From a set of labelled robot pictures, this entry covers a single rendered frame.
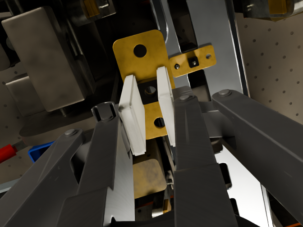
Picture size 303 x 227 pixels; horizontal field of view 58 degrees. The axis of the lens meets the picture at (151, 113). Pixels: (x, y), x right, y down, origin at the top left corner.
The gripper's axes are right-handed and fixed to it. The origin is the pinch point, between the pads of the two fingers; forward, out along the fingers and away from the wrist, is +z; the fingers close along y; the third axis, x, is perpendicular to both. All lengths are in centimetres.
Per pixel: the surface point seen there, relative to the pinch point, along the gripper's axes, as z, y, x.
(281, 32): 65, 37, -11
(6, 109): 61, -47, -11
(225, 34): 33.8, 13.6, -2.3
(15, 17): 13.4, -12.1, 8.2
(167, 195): 29.0, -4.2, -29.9
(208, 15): 33.5, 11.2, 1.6
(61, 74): 13.7, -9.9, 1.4
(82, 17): 22.2, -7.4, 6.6
